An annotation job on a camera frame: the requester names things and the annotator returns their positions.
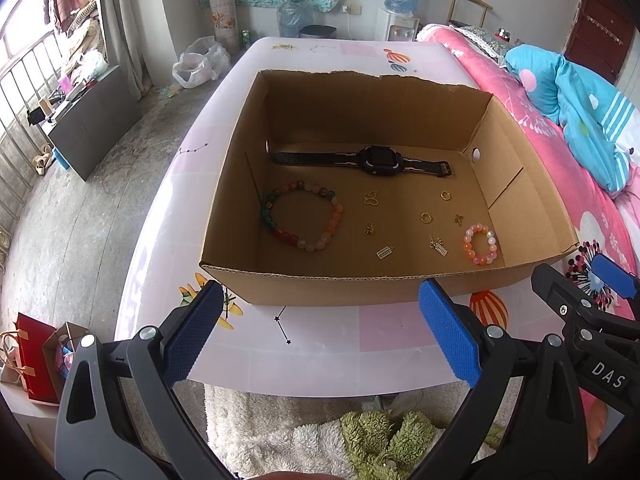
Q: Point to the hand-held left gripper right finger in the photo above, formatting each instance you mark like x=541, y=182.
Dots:
x=450, y=335

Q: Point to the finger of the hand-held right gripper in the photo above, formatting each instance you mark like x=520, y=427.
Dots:
x=615, y=275
x=550, y=282

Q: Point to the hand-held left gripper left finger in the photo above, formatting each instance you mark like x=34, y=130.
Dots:
x=192, y=335

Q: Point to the brown cardboard box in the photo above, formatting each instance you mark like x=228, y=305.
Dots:
x=400, y=280

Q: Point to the gold abacus charm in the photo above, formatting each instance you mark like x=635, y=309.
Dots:
x=384, y=252

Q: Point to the gold butterfly charm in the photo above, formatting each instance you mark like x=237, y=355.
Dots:
x=369, y=199

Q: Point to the black wristwatch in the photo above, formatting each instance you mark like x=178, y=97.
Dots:
x=375, y=157

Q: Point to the person's right hand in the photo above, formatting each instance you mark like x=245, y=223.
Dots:
x=597, y=430

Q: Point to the small open cardboard box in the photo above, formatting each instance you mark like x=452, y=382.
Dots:
x=75, y=330

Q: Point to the green plush cloth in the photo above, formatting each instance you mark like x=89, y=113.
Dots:
x=370, y=435

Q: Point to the red paper bag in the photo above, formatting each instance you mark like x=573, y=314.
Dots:
x=37, y=360

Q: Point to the pink printed quilt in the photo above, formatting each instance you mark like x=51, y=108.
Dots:
x=500, y=90

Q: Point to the brown wooden door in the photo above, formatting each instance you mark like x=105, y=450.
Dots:
x=600, y=25

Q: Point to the silver sequin cushion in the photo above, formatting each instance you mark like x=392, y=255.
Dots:
x=480, y=40

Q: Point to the white plastic bag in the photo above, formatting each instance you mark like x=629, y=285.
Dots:
x=195, y=67

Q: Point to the white water dispenser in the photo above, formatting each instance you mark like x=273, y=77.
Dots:
x=400, y=27

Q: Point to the metal window railing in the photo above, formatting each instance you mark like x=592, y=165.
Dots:
x=20, y=75

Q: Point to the grey curtain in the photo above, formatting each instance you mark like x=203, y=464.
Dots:
x=130, y=25

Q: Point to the patterned paper roll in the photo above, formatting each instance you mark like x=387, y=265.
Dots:
x=222, y=10

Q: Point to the grey trash bin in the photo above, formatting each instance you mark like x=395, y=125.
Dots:
x=317, y=31

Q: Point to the plain blue water jug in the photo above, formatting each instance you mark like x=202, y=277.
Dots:
x=295, y=17

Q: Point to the white wall socket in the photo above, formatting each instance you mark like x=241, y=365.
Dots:
x=354, y=9

